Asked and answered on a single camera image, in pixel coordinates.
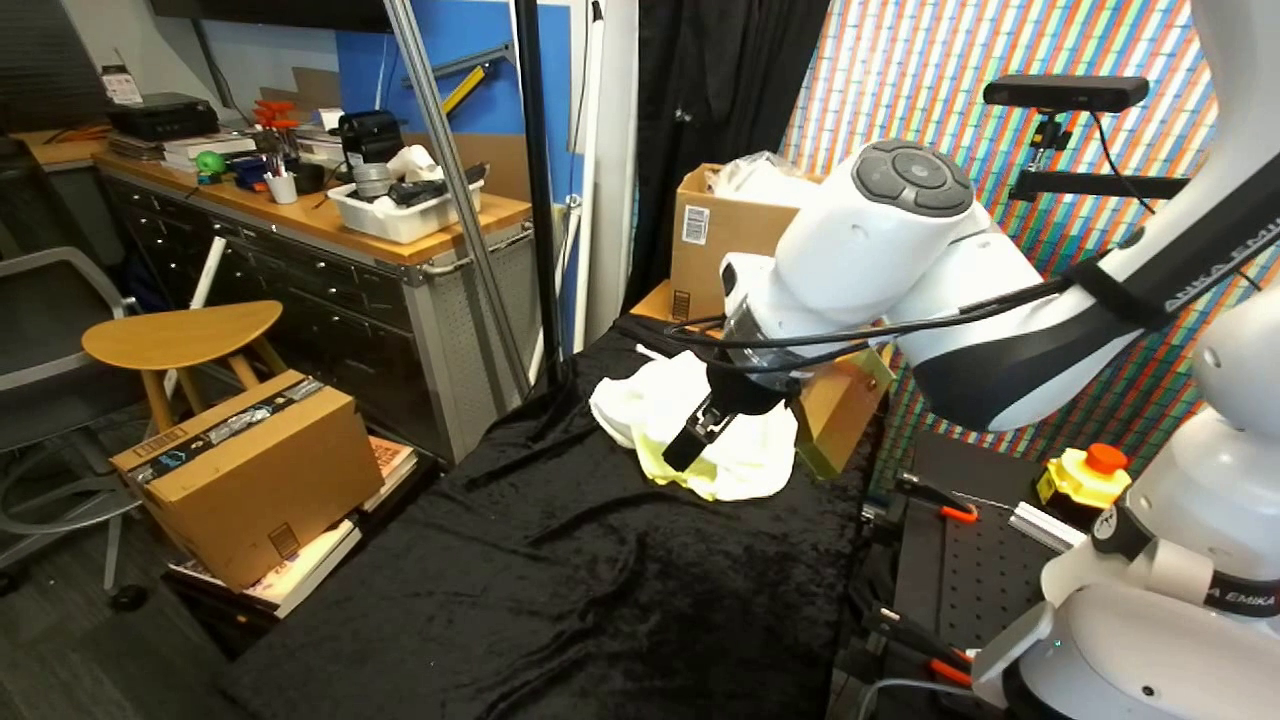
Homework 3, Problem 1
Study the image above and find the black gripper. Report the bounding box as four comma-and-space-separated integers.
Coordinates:
660, 356, 793, 474

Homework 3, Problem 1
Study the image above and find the pale yellow cloth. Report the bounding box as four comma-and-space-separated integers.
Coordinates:
656, 397, 804, 508

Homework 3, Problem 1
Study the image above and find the white cloth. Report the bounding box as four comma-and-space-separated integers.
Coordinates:
588, 347, 715, 455

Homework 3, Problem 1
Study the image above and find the open cardboard box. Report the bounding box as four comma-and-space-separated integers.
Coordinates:
666, 161, 811, 325

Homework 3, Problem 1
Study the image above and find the black velvet tablecloth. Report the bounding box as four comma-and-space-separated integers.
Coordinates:
214, 314, 895, 720

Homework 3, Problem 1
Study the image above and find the black vertical pole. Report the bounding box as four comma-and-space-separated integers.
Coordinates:
512, 0, 563, 385

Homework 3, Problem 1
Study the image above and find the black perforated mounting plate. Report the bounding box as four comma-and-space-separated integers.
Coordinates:
887, 428, 1057, 657

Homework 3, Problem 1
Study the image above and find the black curtain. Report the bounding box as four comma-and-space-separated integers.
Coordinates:
625, 0, 837, 315

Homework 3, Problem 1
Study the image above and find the silver metal bar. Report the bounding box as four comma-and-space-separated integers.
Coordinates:
1004, 498, 1093, 554

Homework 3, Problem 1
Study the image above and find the white plastic tray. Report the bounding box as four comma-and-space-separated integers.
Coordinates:
325, 178, 492, 249

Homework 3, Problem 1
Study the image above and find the yellow emergency stop button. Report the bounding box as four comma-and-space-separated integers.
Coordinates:
1034, 442, 1134, 511

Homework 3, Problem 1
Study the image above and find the silver metal pole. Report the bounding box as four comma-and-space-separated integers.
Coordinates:
381, 0, 531, 391

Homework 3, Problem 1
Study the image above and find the wooden top workbench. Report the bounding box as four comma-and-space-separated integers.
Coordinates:
12, 122, 545, 465

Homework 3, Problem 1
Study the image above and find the colourful patterned panel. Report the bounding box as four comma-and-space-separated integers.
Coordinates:
776, 0, 1280, 500

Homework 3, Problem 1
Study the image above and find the yellow tool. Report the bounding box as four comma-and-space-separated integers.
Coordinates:
436, 56, 492, 116

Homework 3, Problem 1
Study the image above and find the cardboard box with black tape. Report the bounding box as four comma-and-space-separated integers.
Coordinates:
109, 368, 389, 594

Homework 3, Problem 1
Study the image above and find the black microscope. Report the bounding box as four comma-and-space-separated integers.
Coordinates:
335, 108, 408, 203

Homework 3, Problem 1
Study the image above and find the white cup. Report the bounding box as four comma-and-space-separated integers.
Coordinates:
258, 161, 301, 210

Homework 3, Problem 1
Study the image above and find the wooden stool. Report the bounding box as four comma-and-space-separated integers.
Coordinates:
77, 296, 291, 432

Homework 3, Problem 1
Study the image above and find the red flower ornament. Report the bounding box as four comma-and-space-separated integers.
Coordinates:
250, 93, 301, 138

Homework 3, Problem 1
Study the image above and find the black case on bench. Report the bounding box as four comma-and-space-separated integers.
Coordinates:
109, 93, 222, 139

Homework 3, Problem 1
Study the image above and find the gray office chair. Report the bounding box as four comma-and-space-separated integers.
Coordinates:
0, 241, 151, 606

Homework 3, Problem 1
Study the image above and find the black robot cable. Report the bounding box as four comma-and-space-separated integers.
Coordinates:
652, 226, 1280, 376

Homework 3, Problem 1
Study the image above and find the orange handled tool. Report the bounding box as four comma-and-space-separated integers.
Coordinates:
862, 606, 976, 693
892, 474, 983, 530

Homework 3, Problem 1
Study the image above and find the gray cable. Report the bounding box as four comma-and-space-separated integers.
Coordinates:
853, 674, 962, 720

